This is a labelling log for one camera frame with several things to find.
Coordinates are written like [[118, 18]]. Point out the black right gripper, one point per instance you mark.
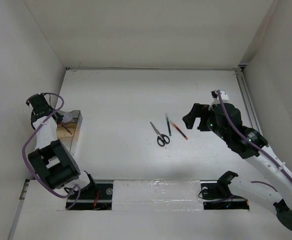
[[199, 110]]

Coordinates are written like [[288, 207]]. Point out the clear paper clip jar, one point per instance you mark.
[[67, 117]]

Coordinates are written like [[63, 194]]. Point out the clear smoky organizer tray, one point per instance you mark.
[[70, 141]]

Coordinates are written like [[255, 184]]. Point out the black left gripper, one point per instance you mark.
[[59, 119]]

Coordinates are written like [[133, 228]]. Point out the green pen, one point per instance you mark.
[[168, 124]]

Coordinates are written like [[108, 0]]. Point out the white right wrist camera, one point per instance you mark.
[[215, 95]]

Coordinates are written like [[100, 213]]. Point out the black handled scissors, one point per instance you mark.
[[162, 139]]

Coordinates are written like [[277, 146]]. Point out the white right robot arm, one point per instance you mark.
[[251, 146]]

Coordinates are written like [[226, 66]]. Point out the red orange pen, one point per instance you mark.
[[178, 129]]

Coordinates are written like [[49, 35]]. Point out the aluminium rail right side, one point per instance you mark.
[[252, 116]]

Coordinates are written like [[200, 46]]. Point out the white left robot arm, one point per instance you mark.
[[45, 156]]

